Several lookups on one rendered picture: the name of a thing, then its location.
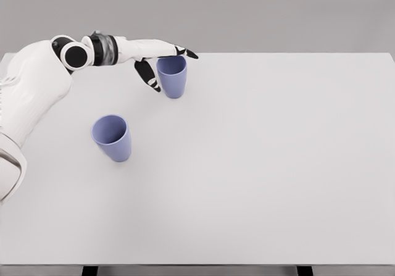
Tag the blue plastic cup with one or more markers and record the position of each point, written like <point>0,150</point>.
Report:
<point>112,138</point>
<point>173,78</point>

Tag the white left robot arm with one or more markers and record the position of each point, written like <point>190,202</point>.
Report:
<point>37,81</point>

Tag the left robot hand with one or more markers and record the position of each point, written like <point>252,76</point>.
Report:
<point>148,49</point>

